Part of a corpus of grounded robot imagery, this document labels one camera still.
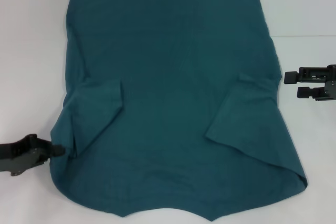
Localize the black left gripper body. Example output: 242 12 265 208
0 134 52 176

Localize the teal blue t-shirt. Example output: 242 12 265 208
49 0 308 221

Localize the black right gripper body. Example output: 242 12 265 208
324 64 336 101

